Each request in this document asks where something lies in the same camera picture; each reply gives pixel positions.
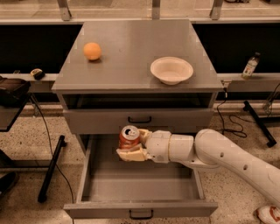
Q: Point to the yellow black tape measure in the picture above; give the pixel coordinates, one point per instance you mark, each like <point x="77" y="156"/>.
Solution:
<point x="38" y="74"/>

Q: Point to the orange fruit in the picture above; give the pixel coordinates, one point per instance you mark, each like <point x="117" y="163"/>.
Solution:
<point x="92" y="51"/>

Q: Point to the white paper bowl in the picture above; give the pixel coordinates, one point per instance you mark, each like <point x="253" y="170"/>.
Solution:
<point x="171" y="70"/>

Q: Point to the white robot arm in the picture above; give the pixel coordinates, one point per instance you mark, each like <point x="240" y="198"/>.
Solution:
<point x="208" y="150"/>

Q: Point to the grey metal drawer cabinet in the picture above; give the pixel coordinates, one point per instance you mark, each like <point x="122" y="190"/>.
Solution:
<point x="121" y="78"/>

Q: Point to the orange-red soda can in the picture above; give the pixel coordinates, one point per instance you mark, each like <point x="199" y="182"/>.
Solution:
<point x="129" y="137"/>

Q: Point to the white red shoe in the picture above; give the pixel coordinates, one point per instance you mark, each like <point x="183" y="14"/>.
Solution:
<point x="269" y="214"/>

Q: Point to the black side table frame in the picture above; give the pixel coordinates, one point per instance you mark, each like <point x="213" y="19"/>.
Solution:
<point x="7" y="118"/>

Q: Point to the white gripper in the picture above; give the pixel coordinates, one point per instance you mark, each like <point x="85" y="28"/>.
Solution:
<point x="158" y="145"/>

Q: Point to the clear plastic bottle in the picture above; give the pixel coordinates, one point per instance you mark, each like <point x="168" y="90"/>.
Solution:
<point x="251" y="66"/>

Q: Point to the black table leg right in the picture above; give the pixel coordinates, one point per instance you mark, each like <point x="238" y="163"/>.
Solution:
<point x="259" y="121"/>

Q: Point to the closed grey upper drawer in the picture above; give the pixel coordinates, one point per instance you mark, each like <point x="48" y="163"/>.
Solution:
<point x="111" y="121"/>

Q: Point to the black bag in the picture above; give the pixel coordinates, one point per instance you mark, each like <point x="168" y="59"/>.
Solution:
<point x="13" y="91"/>

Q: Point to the open grey lower drawer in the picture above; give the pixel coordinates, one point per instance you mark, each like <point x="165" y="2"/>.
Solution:
<point x="111" y="188"/>

